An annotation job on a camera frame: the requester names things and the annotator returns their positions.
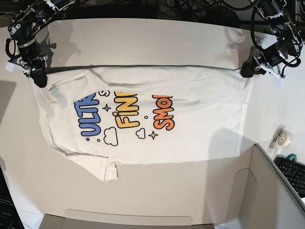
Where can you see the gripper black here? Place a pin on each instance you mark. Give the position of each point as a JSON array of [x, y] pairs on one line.
[[247, 69], [38, 74]]

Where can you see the white graphic t-shirt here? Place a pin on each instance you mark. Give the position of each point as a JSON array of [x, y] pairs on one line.
[[102, 117]]

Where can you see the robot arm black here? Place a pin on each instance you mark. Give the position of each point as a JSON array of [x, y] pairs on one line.
[[285, 52], [22, 47]]

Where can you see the clear tape dispenser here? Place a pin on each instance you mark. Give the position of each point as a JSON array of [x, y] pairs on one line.
[[282, 138]]

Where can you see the green tape roll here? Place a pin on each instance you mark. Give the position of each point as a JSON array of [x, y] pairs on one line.
[[292, 157]]

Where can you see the black computer keyboard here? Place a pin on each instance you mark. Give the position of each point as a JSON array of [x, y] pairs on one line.
[[294, 173]]

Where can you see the beige partition panel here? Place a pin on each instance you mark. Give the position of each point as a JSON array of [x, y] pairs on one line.
[[262, 198]]

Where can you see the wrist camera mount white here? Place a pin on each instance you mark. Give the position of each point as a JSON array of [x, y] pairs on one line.
[[263, 66], [11, 65]]

